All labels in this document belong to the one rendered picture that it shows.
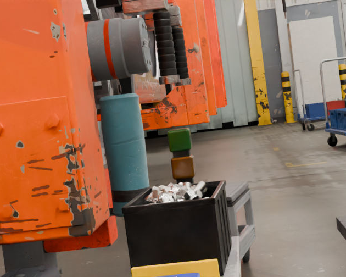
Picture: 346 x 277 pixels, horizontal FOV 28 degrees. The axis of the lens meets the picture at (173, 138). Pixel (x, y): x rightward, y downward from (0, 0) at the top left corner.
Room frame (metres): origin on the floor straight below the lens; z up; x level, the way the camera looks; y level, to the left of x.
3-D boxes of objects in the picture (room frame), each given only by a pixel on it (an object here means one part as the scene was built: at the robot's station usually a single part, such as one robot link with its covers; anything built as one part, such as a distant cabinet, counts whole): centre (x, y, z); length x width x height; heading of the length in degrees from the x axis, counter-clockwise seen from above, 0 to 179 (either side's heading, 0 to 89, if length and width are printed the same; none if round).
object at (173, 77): (1.44, -0.01, 0.83); 0.04 x 0.04 x 0.16
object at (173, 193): (1.09, 0.00, 0.51); 0.20 x 0.14 x 0.13; 171
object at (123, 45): (1.62, 0.14, 0.85); 0.21 x 0.14 x 0.14; 84
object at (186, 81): (1.77, -0.04, 0.83); 0.04 x 0.04 x 0.16
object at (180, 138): (1.25, -0.01, 0.64); 0.04 x 0.04 x 0.04; 84
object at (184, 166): (1.25, -0.01, 0.59); 0.04 x 0.04 x 0.04; 84
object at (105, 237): (1.63, 0.25, 0.48); 0.16 x 0.12 x 0.17; 84
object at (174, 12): (1.78, -0.01, 0.93); 0.09 x 0.05 x 0.05; 84
